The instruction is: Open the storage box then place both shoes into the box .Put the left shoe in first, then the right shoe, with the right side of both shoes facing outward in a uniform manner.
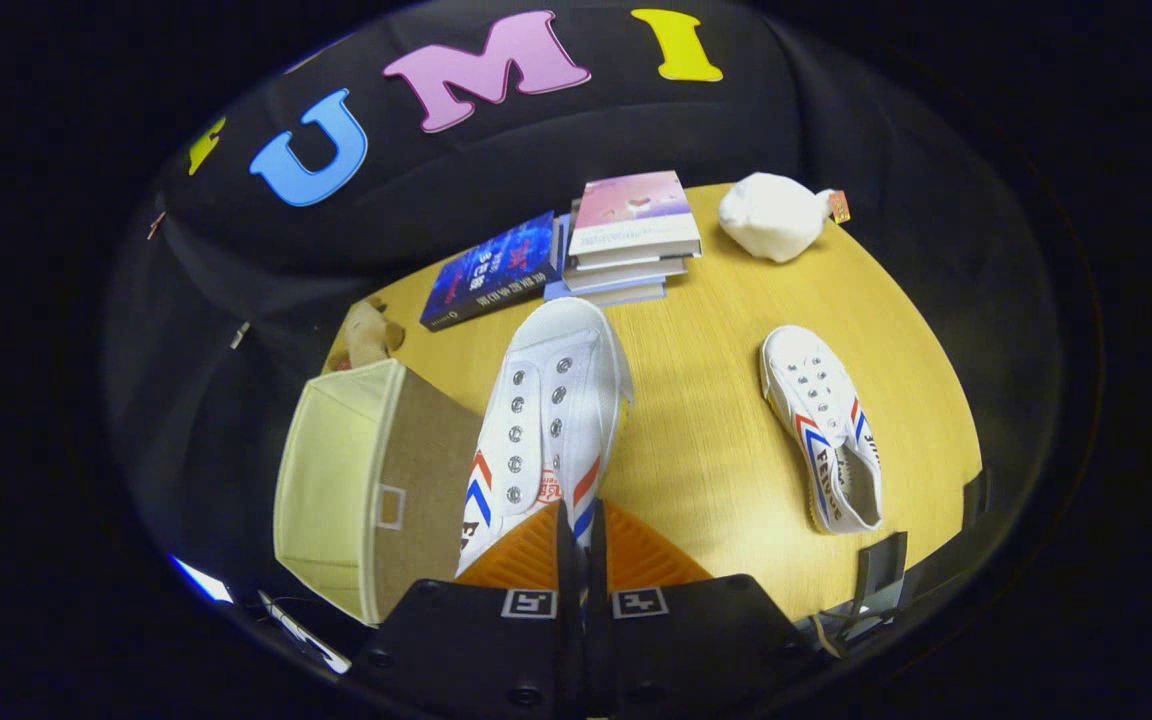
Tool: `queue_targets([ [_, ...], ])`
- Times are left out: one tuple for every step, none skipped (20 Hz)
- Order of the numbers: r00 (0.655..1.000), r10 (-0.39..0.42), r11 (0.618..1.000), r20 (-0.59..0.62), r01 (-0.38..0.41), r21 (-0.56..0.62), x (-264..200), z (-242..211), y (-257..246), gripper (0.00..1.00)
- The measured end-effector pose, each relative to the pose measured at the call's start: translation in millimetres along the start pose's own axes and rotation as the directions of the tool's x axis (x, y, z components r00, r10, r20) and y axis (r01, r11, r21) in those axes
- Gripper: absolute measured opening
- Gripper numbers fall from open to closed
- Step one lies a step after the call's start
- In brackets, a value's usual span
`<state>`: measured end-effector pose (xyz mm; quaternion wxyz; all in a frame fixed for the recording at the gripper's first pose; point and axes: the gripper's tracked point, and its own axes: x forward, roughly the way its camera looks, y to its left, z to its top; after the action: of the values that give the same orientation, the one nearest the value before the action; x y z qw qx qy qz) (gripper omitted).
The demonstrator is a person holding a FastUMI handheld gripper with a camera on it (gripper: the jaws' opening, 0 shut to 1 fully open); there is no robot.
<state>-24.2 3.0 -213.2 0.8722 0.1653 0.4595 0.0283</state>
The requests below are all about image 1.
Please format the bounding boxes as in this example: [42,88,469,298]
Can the white striped canvas shoe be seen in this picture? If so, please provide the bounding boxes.
[456,297,634,579]
[759,325,883,535]

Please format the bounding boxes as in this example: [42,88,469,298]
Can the white paperback book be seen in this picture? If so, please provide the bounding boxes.
[564,255,689,294]

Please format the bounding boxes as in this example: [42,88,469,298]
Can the pink cover book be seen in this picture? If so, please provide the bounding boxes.
[568,170,703,269]

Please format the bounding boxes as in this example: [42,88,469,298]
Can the black table clamp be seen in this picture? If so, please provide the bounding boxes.
[961,470,989,531]
[851,532,909,616]

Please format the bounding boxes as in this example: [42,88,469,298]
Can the white plush toy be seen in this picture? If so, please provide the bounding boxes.
[718,172,852,264]

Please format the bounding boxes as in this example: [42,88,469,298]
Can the brown plush toy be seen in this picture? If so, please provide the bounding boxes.
[326,297,405,373]

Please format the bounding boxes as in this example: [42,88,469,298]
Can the lit screen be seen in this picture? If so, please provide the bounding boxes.
[171,555,234,604]

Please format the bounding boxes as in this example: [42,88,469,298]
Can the cream fabric storage box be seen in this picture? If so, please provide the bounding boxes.
[273,358,485,627]

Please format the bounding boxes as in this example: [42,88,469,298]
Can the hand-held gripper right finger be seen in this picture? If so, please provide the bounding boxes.
[586,500,819,720]

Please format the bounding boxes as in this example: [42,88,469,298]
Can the dark blue book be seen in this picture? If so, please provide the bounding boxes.
[420,210,562,333]

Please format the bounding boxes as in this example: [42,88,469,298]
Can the black backdrop cloth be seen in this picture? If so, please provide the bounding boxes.
[101,0,1067,626]

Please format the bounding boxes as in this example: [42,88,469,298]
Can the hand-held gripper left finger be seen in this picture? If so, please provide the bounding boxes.
[348,500,585,720]

